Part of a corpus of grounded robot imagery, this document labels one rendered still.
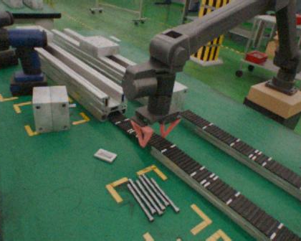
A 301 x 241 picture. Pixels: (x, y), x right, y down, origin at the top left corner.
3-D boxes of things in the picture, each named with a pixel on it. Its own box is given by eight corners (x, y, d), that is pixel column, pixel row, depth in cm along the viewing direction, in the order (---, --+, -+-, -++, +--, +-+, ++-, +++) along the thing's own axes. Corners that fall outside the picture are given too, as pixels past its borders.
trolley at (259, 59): (307, 90, 362) (340, 19, 310) (299, 100, 323) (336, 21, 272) (242, 67, 413) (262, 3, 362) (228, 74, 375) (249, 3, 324)
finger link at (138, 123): (127, 142, 67) (130, 112, 62) (147, 134, 71) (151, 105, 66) (144, 156, 63) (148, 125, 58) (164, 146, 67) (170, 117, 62)
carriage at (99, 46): (118, 59, 112) (120, 44, 108) (97, 63, 105) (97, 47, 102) (99, 49, 121) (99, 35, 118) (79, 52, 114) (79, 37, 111)
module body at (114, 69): (165, 100, 96) (169, 80, 91) (146, 107, 89) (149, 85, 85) (69, 43, 143) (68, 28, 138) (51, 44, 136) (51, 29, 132)
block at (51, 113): (78, 129, 73) (77, 100, 68) (36, 133, 68) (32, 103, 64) (74, 112, 80) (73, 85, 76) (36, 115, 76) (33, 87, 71)
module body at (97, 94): (126, 113, 84) (127, 90, 79) (100, 122, 77) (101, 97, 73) (35, 46, 131) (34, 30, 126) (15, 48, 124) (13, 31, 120)
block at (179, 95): (187, 110, 92) (192, 86, 87) (163, 118, 84) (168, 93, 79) (170, 100, 97) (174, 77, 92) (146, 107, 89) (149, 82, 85)
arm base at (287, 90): (297, 91, 106) (271, 81, 113) (305, 74, 102) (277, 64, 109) (291, 96, 100) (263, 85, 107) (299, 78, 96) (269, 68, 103)
